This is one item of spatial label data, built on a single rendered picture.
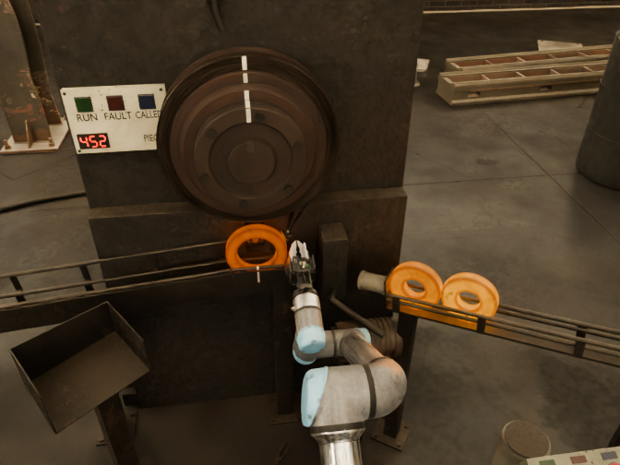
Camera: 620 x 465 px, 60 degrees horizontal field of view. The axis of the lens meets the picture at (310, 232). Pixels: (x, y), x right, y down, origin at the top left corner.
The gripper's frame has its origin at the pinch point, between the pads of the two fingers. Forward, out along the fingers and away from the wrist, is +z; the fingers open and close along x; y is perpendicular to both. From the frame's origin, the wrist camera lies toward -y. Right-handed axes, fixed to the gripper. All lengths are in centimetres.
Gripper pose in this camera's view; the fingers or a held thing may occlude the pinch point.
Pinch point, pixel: (296, 245)
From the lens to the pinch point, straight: 166.5
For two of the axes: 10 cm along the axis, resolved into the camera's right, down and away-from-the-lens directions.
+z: -1.3, -7.9, 6.0
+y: 0.5, -6.1, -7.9
